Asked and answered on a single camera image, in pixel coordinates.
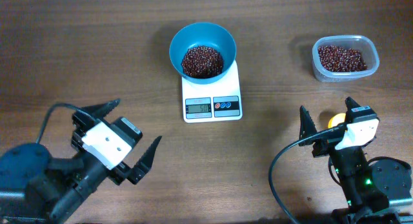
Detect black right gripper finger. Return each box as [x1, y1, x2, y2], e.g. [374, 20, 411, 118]
[345, 97, 360, 123]
[299, 106, 317, 147]

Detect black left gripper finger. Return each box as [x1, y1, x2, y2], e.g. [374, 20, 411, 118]
[79, 99, 120, 119]
[127, 136, 162, 185]

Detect yellow measuring scoop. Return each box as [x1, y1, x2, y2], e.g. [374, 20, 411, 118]
[327, 113, 346, 128]

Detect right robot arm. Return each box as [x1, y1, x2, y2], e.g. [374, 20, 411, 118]
[299, 97, 412, 223]

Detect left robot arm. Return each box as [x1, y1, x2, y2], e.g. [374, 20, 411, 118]
[1, 99, 161, 223]

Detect white digital kitchen scale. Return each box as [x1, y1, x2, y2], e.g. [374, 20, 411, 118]
[181, 62, 243, 123]

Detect blue plastic bowl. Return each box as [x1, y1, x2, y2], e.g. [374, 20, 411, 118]
[169, 22, 237, 85]

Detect clear plastic container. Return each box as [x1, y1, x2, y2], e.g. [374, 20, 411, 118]
[312, 35, 380, 83]

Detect red adzuki beans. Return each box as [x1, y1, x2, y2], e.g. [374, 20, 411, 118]
[181, 45, 367, 79]

